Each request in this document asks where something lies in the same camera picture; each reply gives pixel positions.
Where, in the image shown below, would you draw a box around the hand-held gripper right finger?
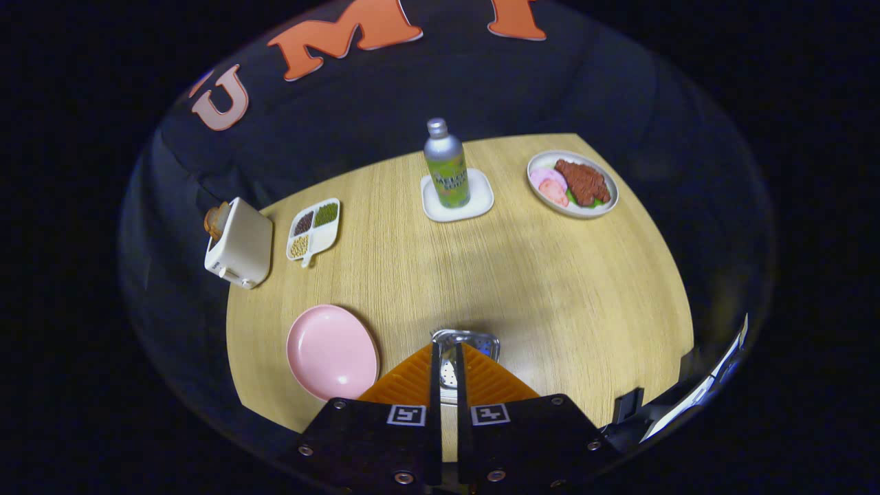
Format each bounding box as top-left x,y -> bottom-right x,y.
454,342 -> 623,495

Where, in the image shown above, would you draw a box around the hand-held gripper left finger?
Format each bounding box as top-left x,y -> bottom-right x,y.
278,342 -> 442,495

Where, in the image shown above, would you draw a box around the perforated metal drain basket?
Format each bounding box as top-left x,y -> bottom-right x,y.
430,329 -> 501,406

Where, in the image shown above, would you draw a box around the pink round plate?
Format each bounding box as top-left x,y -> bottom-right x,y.
286,305 -> 380,402

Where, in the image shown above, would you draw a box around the white divided bean tray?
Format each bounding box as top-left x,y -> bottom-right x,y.
286,198 -> 342,269

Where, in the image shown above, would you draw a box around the white square coaster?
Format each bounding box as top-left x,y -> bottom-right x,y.
420,168 -> 495,223

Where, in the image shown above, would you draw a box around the white oval food plate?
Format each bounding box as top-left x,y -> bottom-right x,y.
527,151 -> 619,219

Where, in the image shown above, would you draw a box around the pink ham slices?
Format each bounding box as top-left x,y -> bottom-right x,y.
529,167 -> 570,208

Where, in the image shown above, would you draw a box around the green soda bottle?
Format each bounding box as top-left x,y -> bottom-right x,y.
423,118 -> 472,209

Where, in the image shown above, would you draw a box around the cream white toaster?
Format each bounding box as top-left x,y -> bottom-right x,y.
204,197 -> 274,290

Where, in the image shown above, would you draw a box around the brown meat piece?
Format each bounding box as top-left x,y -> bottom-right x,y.
554,159 -> 611,207

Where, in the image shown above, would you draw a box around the toast slice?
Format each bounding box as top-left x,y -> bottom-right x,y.
203,201 -> 232,241

